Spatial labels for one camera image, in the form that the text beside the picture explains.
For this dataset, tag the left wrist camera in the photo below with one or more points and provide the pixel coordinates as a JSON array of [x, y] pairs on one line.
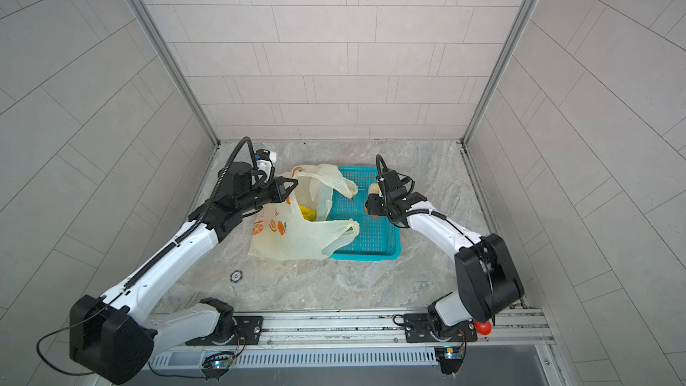
[[265, 160]]

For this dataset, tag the beige bread roll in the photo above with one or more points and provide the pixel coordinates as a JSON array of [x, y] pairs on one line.
[[374, 189]]

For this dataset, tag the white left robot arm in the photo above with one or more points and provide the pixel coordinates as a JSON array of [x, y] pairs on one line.
[[116, 334]]

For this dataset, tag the cream printed plastic bag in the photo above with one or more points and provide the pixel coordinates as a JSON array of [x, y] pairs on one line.
[[281, 233]]

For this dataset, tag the green circuit board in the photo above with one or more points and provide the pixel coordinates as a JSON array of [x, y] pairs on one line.
[[450, 359], [217, 365]]

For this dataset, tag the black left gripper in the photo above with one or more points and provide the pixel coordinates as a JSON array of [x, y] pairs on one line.
[[279, 194]]

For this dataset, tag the yellow banana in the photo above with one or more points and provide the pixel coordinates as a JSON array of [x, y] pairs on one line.
[[308, 213]]

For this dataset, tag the red emergency stop button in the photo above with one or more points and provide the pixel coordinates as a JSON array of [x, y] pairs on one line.
[[483, 329]]

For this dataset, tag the aluminium corner post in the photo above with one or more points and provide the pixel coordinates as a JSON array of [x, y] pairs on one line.
[[515, 33], [171, 65]]

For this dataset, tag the teal plastic basket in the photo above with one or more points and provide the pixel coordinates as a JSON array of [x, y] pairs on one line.
[[378, 239]]

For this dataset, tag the aluminium corner post left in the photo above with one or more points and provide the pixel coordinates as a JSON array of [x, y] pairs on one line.
[[171, 65]]

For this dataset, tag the right green circuit board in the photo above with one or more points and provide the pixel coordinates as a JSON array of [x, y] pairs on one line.
[[450, 359]]

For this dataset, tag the left green circuit board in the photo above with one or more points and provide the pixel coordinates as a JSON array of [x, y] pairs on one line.
[[217, 365]]

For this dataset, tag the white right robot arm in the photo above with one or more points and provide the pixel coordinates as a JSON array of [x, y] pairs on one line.
[[487, 279]]

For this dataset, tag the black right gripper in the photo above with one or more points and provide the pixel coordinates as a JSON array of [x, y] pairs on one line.
[[372, 205]]

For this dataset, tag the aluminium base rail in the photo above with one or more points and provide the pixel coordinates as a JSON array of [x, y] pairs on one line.
[[354, 338]]

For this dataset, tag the aluminium corner post right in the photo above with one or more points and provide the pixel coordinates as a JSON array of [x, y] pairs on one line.
[[515, 33]]

